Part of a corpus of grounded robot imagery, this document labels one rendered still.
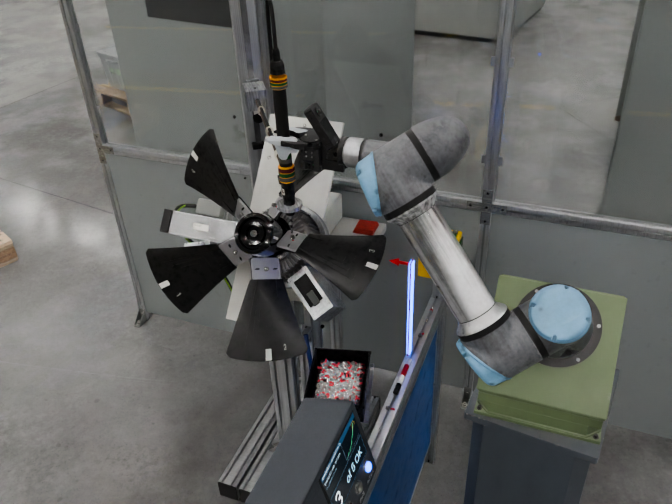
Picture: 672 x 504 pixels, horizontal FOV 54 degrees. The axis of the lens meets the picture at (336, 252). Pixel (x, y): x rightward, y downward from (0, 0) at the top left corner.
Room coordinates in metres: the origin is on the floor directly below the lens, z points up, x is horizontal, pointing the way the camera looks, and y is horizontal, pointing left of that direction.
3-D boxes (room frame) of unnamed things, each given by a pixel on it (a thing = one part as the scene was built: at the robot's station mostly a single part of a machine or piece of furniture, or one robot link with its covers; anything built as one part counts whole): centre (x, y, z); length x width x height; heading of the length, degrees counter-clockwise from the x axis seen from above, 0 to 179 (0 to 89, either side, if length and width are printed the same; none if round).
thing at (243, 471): (1.81, 0.17, 0.04); 0.62 x 0.45 x 0.08; 157
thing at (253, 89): (2.18, 0.25, 1.39); 0.10 x 0.07 x 0.09; 12
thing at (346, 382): (1.34, 0.01, 0.84); 0.19 x 0.14 x 0.05; 171
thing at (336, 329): (2.12, 0.01, 0.42); 0.04 x 0.04 x 0.83; 67
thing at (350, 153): (1.50, -0.06, 1.48); 0.08 x 0.05 x 0.08; 157
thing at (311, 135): (1.53, 0.02, 1.48); 0.12 x 0.08 x 0.09; 67
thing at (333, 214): (2.18, 0.07, 0.92); 0.17 x 0.16 x 0.11; 157
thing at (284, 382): (1.72, 0.20, 0.46); 0.09 x 0.05 x 0.91; 67
